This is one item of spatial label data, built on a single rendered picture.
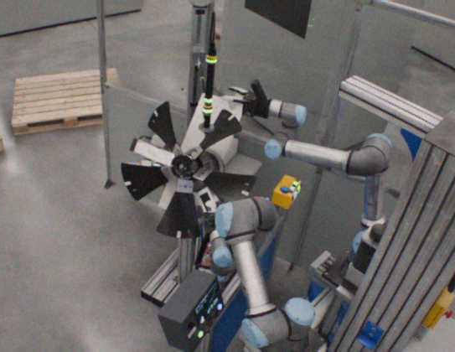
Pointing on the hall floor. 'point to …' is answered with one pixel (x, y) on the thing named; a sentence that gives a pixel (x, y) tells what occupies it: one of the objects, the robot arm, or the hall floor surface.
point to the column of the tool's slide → (194, 64)
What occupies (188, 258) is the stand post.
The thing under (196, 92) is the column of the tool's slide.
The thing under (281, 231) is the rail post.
